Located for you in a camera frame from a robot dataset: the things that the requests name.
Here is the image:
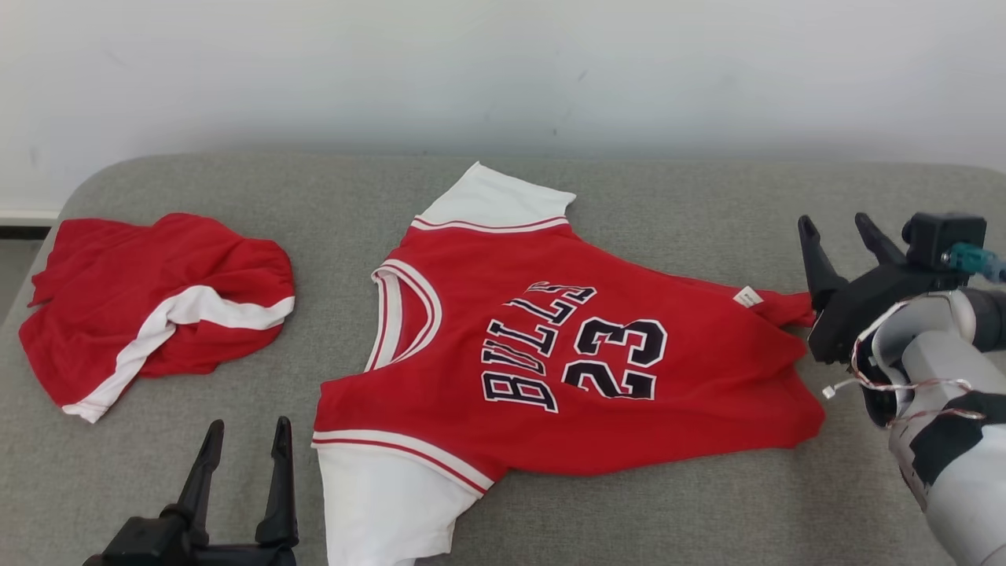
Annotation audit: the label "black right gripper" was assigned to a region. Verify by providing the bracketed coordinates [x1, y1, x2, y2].
[798, 212, 961, 366]

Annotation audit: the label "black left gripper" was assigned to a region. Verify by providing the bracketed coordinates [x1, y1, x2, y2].
[161, 417, 300, 566]

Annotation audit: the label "red Bulls 23 jersey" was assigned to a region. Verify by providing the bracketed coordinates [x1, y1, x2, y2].
[312, 162, 826, 566]

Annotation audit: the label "red shorts with white stripe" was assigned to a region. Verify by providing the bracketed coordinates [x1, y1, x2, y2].
[19, 212, 296, 424]

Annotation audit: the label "white skirting board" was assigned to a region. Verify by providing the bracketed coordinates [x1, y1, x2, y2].
[0, 207, 64, 227]

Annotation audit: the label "teal right camera cable connector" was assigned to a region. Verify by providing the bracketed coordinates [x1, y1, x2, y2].
[942, 242, 1006, 285]

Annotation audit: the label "thin red and white wires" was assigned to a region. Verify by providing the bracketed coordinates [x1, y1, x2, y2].
[821, 295, 991, 429]

